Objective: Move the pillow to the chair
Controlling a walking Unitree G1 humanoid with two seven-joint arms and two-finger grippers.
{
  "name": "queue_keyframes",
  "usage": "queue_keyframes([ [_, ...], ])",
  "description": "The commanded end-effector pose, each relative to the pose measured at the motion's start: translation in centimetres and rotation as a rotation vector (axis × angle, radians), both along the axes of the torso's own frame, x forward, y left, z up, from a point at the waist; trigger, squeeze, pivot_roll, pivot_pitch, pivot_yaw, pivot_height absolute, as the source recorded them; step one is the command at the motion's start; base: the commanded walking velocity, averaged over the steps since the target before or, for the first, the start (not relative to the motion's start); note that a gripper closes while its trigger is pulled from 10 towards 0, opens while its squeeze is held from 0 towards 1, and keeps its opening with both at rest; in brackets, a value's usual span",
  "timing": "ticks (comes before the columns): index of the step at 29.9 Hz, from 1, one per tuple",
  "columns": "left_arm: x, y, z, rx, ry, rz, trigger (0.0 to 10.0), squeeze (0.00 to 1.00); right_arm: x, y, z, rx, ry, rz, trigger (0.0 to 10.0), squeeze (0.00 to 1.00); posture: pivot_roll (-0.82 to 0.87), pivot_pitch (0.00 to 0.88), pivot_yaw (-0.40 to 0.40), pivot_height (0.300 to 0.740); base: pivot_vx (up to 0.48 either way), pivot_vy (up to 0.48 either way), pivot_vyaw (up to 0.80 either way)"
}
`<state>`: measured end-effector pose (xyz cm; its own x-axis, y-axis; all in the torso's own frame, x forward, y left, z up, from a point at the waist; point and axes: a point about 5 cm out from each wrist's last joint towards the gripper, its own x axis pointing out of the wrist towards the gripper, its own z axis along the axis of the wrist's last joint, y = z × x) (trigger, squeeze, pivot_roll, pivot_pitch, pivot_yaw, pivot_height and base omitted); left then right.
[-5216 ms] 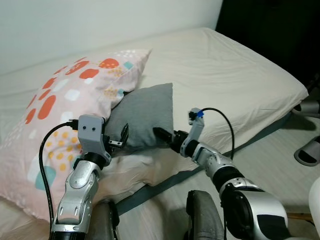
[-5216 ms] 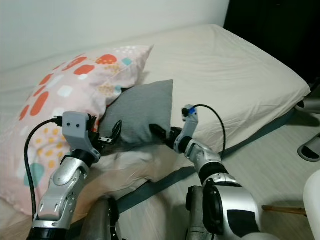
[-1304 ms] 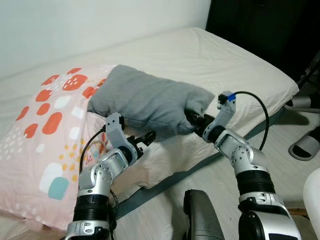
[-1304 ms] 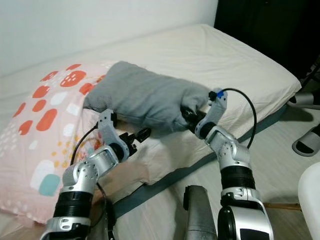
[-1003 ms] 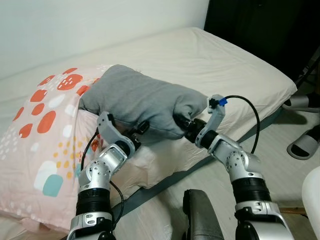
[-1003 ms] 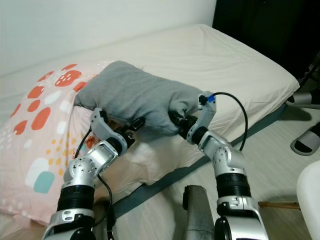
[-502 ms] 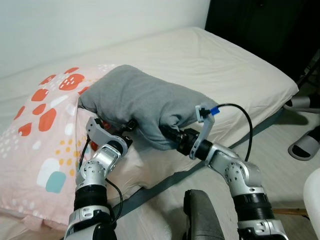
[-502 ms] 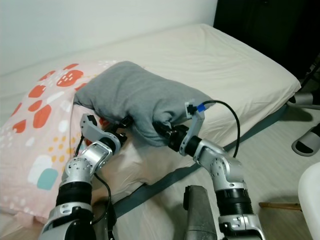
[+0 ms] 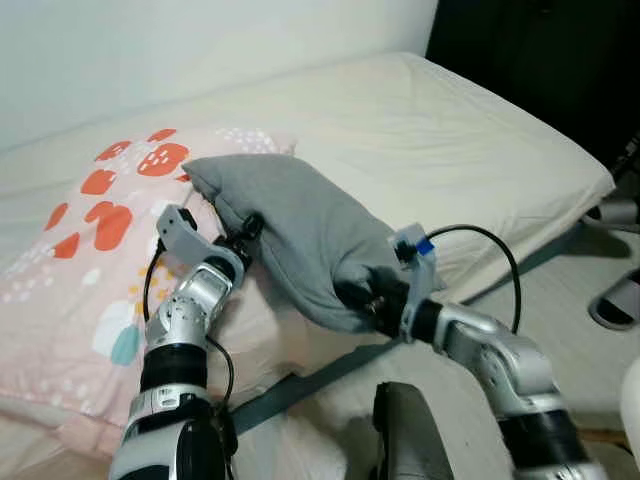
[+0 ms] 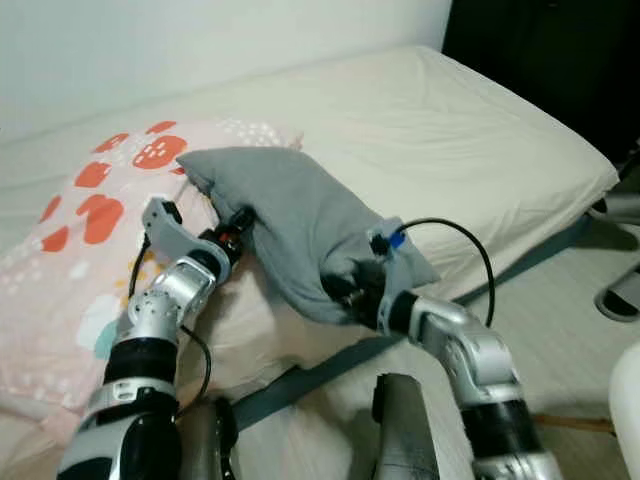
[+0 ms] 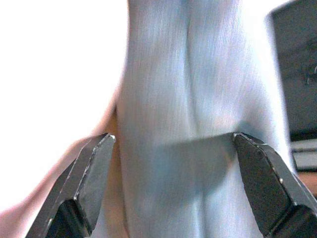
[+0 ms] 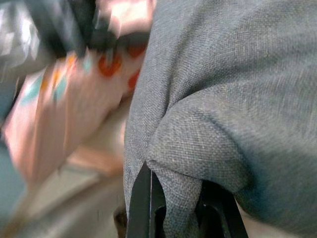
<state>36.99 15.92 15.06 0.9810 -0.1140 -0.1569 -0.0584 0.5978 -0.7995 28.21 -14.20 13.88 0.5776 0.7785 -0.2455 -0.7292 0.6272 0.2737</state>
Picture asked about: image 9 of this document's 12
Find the grey pillow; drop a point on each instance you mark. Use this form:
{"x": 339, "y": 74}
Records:
{"x": 300, "y": 220}

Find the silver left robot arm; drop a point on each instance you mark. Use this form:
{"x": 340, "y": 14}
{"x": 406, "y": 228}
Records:
{"x": 185, "y": 320}

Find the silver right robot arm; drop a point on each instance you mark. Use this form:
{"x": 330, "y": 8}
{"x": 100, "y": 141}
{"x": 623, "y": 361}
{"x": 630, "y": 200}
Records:
{"x": 500, "y": 360}

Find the pink pillow with orange pattern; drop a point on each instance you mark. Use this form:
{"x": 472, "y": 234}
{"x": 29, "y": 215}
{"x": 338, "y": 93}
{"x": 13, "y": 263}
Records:
{"x": 80, "y": 290}

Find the grey office chair base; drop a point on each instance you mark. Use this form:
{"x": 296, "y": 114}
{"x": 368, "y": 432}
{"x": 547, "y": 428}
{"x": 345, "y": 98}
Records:
{"x": 615, "y": 212}

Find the dark grey right robot leg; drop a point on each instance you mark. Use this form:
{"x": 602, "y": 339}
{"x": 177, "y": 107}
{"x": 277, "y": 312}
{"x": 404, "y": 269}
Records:
{"x": 410, "y": 440}

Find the cream bed mattress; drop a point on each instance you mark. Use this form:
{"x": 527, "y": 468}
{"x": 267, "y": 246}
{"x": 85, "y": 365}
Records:
{"x": 400, "y": 120}

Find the dark wardrobe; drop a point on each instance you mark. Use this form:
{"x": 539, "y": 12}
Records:
{"x": 540, "y": 60}

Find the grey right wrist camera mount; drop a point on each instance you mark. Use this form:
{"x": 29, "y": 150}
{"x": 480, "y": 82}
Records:
{"x": 420, "y": 270}

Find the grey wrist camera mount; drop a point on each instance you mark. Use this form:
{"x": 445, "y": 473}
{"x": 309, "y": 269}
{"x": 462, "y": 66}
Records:
{"x": 180, "y": 230}
{"x": 420, "y": 270}

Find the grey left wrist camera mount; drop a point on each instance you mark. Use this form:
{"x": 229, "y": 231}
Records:
{"x": 180, "y": 230}

